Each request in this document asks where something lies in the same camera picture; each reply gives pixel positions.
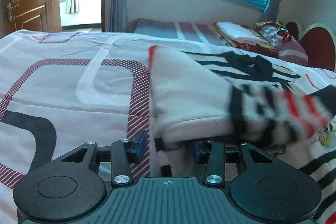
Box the black white red striped sweater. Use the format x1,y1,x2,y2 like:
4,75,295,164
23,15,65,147
149,46,335,177

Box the checkered maroon pillow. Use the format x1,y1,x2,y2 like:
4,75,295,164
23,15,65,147
254,21,309,67

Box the red yellow folded blanket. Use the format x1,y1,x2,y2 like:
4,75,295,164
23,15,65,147
209,23,279,59

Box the red heart-shaped headboard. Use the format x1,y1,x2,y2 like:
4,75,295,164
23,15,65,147
285,20,335,72

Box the white folded cloth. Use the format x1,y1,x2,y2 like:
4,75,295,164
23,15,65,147
215,22,257,40

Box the colourful item on pillow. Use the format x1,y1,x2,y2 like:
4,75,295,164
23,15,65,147
275,20,291,40

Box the striped grey maroon small bed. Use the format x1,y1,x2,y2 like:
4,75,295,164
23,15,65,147
127,18,226,46

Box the metal door handle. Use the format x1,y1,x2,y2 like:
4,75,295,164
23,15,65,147
3,2,20,22

